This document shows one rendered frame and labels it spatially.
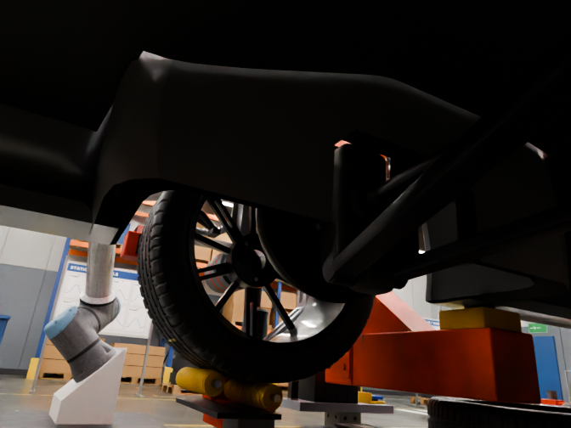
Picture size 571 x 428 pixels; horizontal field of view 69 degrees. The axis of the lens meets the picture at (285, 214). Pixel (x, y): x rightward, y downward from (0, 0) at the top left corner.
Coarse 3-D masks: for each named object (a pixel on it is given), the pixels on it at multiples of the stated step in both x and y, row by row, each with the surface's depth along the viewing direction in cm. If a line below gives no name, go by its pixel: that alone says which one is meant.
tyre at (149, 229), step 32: (192, 192) 102; (160, 224) 96; (160, 256) 94; (160, 288) 93; (192, 288) 95; (160, 320) 101; (192, 320) 93; (352, 320) 114; (192, 352) 98; (224, 352) 95; (256, 352) 98; (288, 352) 102; (320, 352) 106
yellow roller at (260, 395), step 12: (228, 384) 114; (240, 384) 108; (252, 384) 103; (264, 384) 99; (228, 396) 113; (240, 396) 105; (252, 396) 100; (264, 396) 96; (276, 396) 94; (264, 408) 96; (276, 408) 97
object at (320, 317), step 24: (192, 216) 100; (216, 216) 126; (192, 240) 98; (240, 240) 122; (192, 264) 97; (240, 264) 121; (264, 288) 126; (216, 312) 96; (312, 312) 127; (336, 312) 114; (240, 336) 97; (288, 336) 119; (312, 336) 107
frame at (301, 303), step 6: (204, 204) 132; (300, 294) 142; (300, 300) 142; (306, 300) 138; (300, 306) 140; (294, 312) 139; (300, 312) 136; (294, 318) 134; (282, 324) 136; (276, 330) 134; (282, 330) 131; (270, 336) 133
